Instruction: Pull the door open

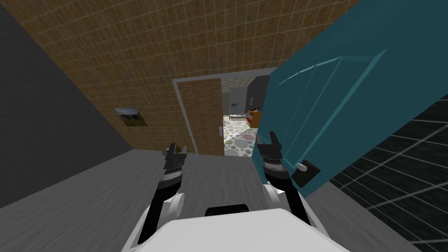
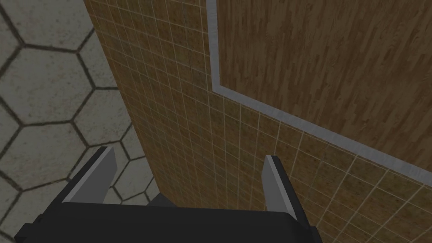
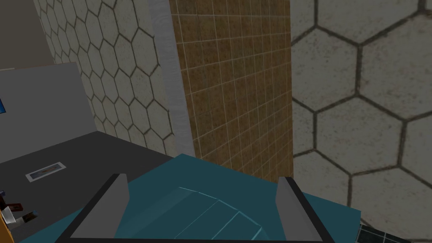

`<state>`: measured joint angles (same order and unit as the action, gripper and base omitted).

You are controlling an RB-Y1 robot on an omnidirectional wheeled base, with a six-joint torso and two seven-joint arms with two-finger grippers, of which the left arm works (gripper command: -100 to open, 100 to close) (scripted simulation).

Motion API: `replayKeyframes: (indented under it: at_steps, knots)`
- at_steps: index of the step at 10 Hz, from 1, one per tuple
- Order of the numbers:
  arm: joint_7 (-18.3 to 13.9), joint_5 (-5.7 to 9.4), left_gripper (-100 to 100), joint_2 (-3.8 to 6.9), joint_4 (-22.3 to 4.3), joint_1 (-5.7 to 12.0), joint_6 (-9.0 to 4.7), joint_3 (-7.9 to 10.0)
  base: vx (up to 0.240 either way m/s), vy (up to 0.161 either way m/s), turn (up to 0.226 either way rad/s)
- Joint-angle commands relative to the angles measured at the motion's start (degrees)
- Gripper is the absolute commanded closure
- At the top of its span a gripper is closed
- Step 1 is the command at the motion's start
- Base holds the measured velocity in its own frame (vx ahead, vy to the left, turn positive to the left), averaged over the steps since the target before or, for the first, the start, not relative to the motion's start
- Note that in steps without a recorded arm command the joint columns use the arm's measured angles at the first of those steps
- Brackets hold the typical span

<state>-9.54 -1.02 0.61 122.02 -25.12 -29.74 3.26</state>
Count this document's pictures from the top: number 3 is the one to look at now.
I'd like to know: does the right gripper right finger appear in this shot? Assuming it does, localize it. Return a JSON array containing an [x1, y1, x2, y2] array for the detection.
[[275, 176, 336, 242]]

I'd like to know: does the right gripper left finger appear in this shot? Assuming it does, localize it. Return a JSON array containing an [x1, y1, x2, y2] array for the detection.
[[62, 173, 131, 240]]

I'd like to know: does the teal blue angular block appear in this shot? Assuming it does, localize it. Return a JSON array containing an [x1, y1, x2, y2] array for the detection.
[[20, 153, 362, 243]]

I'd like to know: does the small picture in pale frame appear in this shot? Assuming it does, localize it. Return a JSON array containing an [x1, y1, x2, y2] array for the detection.
[[25, 162, 68, 183]]

